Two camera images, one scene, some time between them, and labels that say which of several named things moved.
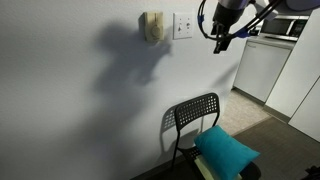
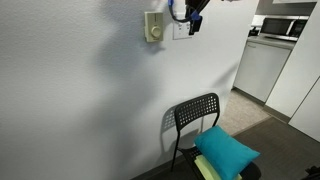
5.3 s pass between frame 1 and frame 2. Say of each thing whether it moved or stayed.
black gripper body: moved
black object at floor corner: stayed
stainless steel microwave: stayed
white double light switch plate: stayed
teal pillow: stayed
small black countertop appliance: stayed
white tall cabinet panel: stayed
